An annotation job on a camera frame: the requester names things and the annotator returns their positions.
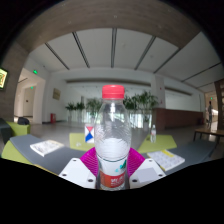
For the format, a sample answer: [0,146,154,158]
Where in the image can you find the red blue white cube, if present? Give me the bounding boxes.
[83,123,96,144]

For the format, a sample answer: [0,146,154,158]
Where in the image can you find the white printed magazine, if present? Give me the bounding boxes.
[29,139,65,158]

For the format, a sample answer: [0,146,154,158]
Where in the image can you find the brown wooden bench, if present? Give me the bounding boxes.
[193,127,224,158]

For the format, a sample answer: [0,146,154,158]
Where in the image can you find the tan wall picture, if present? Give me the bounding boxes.
[52,87,62,101]

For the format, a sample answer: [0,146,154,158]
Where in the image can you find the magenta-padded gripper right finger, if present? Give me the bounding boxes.
[125,147,167,190]

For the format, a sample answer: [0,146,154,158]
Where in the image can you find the yellow-green chair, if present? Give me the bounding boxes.
[5,120,32,136]

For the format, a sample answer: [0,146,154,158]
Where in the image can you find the wooden shelf unit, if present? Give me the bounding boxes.
[214,78,224,131]

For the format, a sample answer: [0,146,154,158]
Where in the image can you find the framed wall poster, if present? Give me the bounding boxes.
[0,67,9,90]

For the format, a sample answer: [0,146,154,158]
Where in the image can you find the small clear water bottle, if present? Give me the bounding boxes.
[150,124,157,144]

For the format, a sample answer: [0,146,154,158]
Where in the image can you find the black chair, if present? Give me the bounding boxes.
[0,118,14,145]

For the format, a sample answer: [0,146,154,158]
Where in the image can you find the clear red-capped water bottle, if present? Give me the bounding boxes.
[93,84,132,192]

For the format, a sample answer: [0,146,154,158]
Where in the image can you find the black bag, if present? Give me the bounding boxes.
[17,116,30,126]

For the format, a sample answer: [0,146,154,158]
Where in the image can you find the group of potted green plants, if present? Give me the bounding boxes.
[64,90,159,132]

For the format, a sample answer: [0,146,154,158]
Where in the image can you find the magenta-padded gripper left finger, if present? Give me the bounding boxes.
[58,147,100,190]

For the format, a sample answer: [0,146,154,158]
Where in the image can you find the white and yellow book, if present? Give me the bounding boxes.
[146,149,186,172]

